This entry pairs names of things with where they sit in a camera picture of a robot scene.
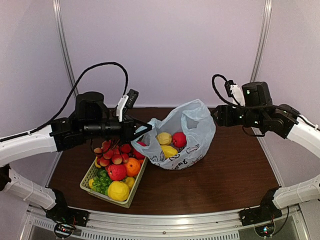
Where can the left aluminium frame post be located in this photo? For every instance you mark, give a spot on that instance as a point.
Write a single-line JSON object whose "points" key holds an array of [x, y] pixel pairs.
{"points": [[57, 10]]}

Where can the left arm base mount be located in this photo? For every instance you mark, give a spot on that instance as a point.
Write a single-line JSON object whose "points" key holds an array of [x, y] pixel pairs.
{"points": [[66, 218]]}

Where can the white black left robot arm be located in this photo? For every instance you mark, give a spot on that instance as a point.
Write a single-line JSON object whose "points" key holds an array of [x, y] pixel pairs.
{"points": [[90, 120]]}

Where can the long yellow fruit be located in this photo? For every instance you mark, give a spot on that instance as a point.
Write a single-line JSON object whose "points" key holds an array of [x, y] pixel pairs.
{"points": [[97, 163]]}

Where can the front aluminium rail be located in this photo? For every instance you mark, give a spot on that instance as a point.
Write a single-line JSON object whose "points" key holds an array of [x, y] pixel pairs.
{"points": [[224, 225]]}

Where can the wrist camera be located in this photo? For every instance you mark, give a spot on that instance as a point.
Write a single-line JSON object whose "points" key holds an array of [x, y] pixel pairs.
{"points": [[235, 92], [126, 102]]}

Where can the green grape bunch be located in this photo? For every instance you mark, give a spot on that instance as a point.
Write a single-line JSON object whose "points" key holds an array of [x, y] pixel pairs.
{"points": [[100, 184]]}

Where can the small yellow lemon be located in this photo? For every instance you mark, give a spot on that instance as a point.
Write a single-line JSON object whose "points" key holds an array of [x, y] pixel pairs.
{"points": [[130, 181]]}

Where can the pale yellow wrinkled fruit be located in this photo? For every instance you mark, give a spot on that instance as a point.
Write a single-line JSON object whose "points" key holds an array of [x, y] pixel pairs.
{"points": [[164, 138]]}

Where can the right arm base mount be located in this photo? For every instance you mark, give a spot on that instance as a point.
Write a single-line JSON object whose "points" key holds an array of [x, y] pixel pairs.
{"points": [[262, 217]]}

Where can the light blue plastic bag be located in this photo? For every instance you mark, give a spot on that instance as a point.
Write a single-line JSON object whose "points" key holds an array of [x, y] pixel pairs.
{"points": [[194, 120]]}

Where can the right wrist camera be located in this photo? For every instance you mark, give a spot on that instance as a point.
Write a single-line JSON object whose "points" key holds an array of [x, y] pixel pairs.
{"points": [[235, 92]]}

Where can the large yellow lemon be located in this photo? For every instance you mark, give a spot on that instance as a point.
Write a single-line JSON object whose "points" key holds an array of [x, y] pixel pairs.
{"points": [[118, 191]]}

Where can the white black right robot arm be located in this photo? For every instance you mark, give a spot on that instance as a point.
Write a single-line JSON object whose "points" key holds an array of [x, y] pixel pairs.
{"points": [[252, 107]]}

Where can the aluminium frame post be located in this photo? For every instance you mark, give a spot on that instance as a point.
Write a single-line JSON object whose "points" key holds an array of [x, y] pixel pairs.
{"points": [[57, 10], [263, 36]]}

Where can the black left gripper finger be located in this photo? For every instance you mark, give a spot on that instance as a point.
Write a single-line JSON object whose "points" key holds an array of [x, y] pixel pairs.
{"points": [[140, 133], [144, 125]]}

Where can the orange fruit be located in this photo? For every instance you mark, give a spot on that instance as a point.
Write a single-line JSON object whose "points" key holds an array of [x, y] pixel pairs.
{"points": [[133, 167]]}

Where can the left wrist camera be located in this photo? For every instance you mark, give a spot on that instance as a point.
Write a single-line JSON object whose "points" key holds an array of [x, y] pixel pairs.
{"points": [[126, 102]]}

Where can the right aluminium frame post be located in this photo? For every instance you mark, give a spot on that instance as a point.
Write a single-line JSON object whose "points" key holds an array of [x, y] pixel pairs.
{"points": [[263, 36]]}

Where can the red lychee bunch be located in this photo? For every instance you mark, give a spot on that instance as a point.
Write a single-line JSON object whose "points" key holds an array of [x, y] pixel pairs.
{"points": [[111, 152]]}

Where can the red apple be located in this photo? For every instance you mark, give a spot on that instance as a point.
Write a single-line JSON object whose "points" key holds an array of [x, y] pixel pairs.
{"points": [[117, 172]]}

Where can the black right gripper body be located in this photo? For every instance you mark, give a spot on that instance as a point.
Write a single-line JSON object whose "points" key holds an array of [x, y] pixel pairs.
{"points": [[225, 113]]}

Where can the red fruit in bag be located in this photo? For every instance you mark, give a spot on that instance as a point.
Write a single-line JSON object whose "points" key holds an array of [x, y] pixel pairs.
{"points": [[179, 139]]}

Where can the beige perforated plastic basket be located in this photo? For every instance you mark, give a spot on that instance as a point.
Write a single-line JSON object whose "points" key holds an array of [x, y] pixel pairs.
{"points": [[95, 172]]}

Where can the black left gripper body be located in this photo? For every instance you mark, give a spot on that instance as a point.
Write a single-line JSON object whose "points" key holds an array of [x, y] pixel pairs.
{"points": [[98, 128]]}

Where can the pink red round fruit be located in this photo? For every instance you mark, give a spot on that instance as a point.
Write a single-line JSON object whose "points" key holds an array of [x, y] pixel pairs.
{"points": [[137, 153]]}

